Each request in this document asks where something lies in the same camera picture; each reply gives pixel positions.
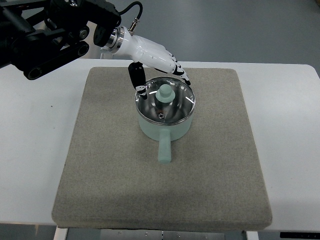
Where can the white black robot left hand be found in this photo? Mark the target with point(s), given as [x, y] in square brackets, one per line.
[142, 52]

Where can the glass lid with green knob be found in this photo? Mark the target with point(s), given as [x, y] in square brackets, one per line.
[169, 101]

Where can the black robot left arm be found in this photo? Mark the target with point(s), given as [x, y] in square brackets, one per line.
[40, 36]

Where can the clear acrylic stand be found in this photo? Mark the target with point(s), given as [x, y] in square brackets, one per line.
[105, 53]

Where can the mint green saucepan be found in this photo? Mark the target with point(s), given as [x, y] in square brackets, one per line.
[165, 134]

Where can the grey felt mat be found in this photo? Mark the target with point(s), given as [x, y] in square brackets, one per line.
[115, 177]

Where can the metal table frame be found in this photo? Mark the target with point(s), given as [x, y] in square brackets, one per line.
[108, 234]

